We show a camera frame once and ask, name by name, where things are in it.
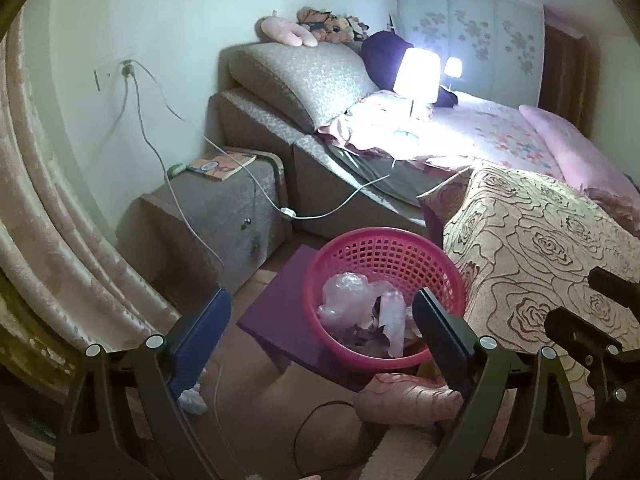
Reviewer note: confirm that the white table lamp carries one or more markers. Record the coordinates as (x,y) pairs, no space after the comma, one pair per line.
(415,72)

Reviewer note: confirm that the gray upholstered bed frame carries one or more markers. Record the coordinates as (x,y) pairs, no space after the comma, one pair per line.
(250,120)

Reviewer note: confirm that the brown paper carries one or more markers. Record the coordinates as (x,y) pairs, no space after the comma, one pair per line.
(357,337)

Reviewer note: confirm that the beige patterned curtain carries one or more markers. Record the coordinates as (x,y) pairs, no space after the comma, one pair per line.
(60,210)

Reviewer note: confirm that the gray striped mattress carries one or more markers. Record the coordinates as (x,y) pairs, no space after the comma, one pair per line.
(380,170)

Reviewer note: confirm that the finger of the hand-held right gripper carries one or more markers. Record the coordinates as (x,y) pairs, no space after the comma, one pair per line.
(617,287)
(575,332)

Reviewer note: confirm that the white plastic bag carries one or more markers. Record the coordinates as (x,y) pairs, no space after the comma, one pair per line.
(192,402)

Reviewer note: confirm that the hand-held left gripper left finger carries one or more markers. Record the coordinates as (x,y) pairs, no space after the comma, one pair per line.
(197,340)

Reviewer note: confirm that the rose patterned blanket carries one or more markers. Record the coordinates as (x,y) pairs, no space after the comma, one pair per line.
(525,240)

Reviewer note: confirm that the purple stool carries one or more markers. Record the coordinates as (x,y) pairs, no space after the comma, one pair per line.
(280,310)

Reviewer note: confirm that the pink floral pillow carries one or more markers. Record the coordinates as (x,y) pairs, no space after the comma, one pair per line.
(360,120)

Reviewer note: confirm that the gray headboard cushion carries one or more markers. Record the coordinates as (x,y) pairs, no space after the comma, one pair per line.
(305,82)

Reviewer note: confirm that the pink neck pillow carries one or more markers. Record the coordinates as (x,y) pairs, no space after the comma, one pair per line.
(285,32)

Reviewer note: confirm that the brown wooden door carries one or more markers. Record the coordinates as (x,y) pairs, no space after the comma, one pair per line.
(565,75)

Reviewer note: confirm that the clear plastic bag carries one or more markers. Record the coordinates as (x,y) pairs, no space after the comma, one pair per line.
(345,297)

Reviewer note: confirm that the small green object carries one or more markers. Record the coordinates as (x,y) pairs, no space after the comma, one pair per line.
(176,169)

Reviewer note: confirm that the flower print sliding wardrobe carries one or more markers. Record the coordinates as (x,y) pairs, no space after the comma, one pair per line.
(480,35)

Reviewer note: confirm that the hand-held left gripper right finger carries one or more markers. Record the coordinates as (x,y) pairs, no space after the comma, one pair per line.
(442,342)

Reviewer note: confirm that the dark purple plush toy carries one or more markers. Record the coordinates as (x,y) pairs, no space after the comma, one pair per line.
(382,57)

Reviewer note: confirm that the brown plush toys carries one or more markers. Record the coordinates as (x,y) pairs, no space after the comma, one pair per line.
(330,27)

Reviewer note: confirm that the gray upholstered nightstand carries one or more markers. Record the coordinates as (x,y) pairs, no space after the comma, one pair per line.
(210,210)

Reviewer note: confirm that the pink folded quilt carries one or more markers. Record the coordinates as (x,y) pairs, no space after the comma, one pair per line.
(575,155)

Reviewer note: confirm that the pink floral bedsheet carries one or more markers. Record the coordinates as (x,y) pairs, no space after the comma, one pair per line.
(490,135)

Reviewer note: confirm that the orange cover book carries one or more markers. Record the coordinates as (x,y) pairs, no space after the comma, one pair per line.
(225,164)

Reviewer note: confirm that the pink plastic basket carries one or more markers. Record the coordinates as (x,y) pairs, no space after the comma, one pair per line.
(370,250)

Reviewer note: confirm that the wall socket with plug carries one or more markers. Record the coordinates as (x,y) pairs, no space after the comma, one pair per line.
(127,67)

